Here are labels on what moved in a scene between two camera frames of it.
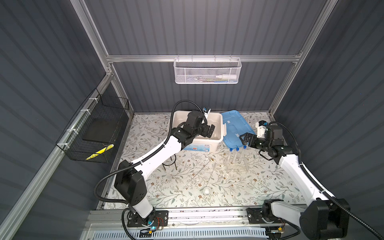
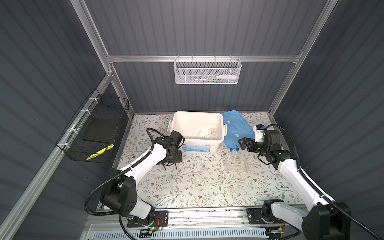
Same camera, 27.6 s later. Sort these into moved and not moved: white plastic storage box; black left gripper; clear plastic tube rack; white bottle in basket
Moved: black left gripper
Not moved: white plastic storage box; clear plastic tube rack; white bottle in basket
